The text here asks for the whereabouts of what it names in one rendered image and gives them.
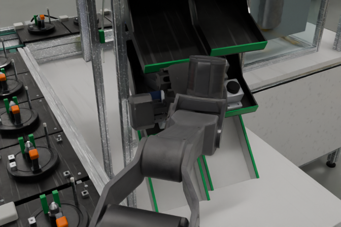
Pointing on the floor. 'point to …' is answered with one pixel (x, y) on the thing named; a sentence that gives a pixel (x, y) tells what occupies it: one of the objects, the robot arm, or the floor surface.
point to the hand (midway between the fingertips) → (170, 99)
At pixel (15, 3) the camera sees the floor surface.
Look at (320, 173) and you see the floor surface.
